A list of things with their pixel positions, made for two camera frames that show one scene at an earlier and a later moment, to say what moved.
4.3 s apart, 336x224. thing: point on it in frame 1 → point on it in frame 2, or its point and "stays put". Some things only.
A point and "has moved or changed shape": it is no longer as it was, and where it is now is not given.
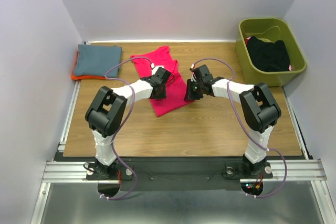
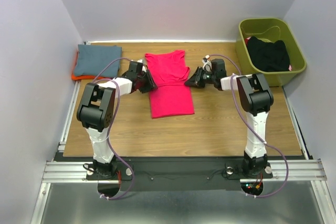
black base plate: x=182 y=173 stays put
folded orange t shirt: x=74 y=77 stays put
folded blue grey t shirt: x=96 y=60 stays put
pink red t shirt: x=161 y=57 has moved or changed shape
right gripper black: x=189 y=95 → x=195 y=80
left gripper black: x=163 y=95 → x=151 y=85
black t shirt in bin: x=268 y=56 stays put
